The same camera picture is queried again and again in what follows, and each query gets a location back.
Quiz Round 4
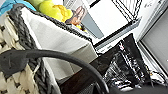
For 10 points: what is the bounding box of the black bag with grey print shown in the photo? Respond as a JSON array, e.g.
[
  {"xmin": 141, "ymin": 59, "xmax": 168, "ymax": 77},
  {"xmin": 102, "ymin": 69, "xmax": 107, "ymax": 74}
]
[{"xmin": 61, "ymin": 32, "xmax": 152, "ymax": 94}]

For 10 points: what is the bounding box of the yellow plush toy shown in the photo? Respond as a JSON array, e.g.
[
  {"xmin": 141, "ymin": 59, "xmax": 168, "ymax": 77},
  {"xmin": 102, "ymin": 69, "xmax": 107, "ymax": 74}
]
[{"xmin": 34, "ymin": 0, "xmax": 73, "ymax": 23}]

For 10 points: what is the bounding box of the black wire shelf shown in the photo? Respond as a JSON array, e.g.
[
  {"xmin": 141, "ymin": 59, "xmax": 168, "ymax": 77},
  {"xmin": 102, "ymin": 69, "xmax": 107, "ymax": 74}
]
[{"xmin": 110, "ymin": 0, "xmax": 143, "ymax": 22}]

